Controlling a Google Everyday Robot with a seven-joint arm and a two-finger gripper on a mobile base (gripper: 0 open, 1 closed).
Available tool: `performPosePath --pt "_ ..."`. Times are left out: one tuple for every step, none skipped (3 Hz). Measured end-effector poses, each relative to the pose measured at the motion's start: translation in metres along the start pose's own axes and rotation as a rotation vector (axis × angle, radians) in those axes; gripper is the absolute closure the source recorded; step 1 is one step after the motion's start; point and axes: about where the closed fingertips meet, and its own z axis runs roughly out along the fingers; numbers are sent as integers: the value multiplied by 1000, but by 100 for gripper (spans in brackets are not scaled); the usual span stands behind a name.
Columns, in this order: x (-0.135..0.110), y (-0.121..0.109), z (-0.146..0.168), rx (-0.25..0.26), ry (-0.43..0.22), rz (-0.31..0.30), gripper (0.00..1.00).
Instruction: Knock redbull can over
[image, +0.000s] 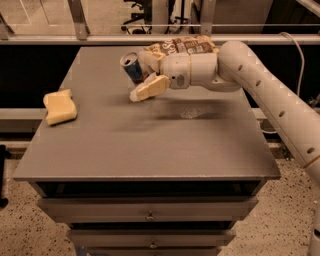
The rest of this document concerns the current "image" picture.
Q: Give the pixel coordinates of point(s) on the top grey drawer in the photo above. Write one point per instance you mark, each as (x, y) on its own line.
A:
(100, 210)

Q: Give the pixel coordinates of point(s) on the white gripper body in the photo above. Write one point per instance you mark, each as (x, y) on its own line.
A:
(175, 70)

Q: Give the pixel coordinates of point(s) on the blue silver redbull can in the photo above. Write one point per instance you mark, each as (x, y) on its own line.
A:
(133, 69)

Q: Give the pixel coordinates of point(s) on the grey drawer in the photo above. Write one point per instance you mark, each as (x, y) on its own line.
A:
(151, 239)
(100, 210)

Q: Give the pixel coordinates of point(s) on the brown chip bag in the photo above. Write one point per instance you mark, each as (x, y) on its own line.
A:
(192, 45)

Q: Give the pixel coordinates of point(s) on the grey drawer cabinet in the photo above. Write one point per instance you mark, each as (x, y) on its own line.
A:
(190, 143)

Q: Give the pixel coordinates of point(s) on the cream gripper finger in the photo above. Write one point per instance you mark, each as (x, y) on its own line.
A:
(153, 85)
(151, 59)

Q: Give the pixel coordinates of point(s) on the black stand at left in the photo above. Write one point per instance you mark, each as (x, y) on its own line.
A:
(3, 155)

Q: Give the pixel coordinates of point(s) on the yellow sponge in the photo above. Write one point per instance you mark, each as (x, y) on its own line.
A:
(60, 107)

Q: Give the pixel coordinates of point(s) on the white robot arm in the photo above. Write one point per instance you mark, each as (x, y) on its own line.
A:
(297, 123)

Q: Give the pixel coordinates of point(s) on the black office chair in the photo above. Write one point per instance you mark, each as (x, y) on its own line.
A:
(146, 15)

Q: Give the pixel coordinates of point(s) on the metal railing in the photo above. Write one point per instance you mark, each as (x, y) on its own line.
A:
(98, 22)

